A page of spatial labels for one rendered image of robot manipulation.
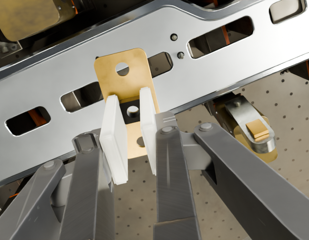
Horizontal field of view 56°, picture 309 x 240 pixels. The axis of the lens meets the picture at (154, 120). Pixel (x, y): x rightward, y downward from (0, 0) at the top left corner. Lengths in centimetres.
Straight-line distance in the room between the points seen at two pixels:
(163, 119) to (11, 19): 28
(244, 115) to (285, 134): 48
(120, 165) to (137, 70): 8
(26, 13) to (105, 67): 20
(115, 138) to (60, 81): 34
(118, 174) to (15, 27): 28
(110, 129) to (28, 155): 41
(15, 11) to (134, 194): 68
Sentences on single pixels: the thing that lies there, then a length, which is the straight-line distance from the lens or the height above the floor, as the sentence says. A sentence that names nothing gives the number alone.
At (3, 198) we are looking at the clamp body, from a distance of 89.
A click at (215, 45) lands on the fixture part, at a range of 61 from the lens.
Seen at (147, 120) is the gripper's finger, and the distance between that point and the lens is 15.
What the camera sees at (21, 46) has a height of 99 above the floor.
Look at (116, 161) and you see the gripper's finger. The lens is 15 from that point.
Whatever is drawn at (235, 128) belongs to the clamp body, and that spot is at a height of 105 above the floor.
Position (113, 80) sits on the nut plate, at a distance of 21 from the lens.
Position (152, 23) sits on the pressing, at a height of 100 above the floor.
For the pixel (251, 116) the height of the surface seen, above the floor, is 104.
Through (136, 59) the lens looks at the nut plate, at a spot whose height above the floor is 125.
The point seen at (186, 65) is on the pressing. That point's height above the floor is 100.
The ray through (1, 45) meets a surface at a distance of 47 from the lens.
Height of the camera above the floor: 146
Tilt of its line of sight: 67 degrees down
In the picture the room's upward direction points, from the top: 169 degrees clockwise
